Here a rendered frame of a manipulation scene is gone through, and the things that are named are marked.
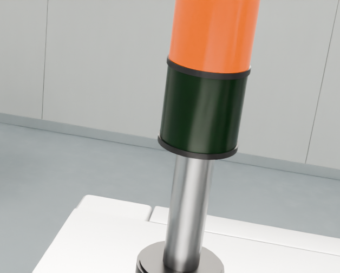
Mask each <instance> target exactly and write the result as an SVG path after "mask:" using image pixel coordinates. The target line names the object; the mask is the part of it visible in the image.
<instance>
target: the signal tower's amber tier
mask: <svg viewBox="0 0 340 273"><path fill-rule="evenodd" d="M259 6H260V0H175V7H174V16H173V25H172V34H171V43H170V49H169V58H170V60H171V61H173V62H175V63H176V64H179V65H181V66H184V67H187V68H191V69H195V70H201V71H205V72H213V73H239V72H244V71H246V70H248V69H249V67H250V62H251V55H252V49H253V43H254V36H255V32H256V25H257V19H258V12H259Z"/></svg>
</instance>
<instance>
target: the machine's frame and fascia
mask: <svg viewBox="0 0 340 273"><path fill-rule="evenodd" d="M168 213H169V208H166V207H159V206H156V207H155V208H154V210H153V213H152V215H151V218H150V220H149V221H148V222H147V221H143V220H137V219H131V218H125V217H119V216H113V215H110V214H104V213H98V212H93V211H87V210H81V209H73V211H72V213H71V214H70V216H69V217H68V219H67V220H66V222H65V223H64V225H63V226H62V228H61V229H60V231H59V232H58V234H57V235H56V237H55V238H54V240H53V242H52V243H51V245H50V246H49V247H48V249H47V251H46V252H45V254H44V255H43V257H42V258H41V260H40V261H39V263H38V264H37V266H36V268H35V269H34V270H33V272H32V273H135V269H136V260H137V256H138V254H139V253H140V251H141V250H142V249H144V248H145V247H147V246H149V245H151V244H153V243H156V242H160V241H165V238H166V230H167V221H168ZM202 246H203V247H205V248H207V249H209V250H210V251H212V252H213V253H214V254H215V255H216V256H218V257H219V258H220V259H221V261H222V263H223V265H224V270H225V273H340V239H339V238H333V237H327V236H321V235H315V234H311V233H305V232H299V231H293V230H288V229H281V228H278V227H272V226H266V225H260V224H254V223H248V222H242V221H238V220H233V219H227V218H220V217H215V216H209V215H207V217H206V224H205V231H204V238H203V242H202Z"/></svg>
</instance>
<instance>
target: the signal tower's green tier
mask: <svg viewBox="0 0 340 273"><path fill-rule="evenodd" d="M247 79H248V76H247V77H244V78H242V79H235V80H218V79H207V78H203V77H197V76H192V75H188V74H184V73H181V72H179V71H177V70H174V69H172V68H171V67H170V66H168V67H167V75H166V84H165V93H164V102H163V108H162V117H161V126H160V137H161V139H162V140H163V141H164V142H166V143H167V144H169V145H171V146H173V147H176V148H178V149H181V150H185V151H189V152H195V153H205V154H216V153H224V152H228V151H231V150H233V149H234V148H235V147H236V145H237V141H238V135H239V129H240V122H241V115H242V111H243V105H244V98H245V92H246V85H247Z"/></svg>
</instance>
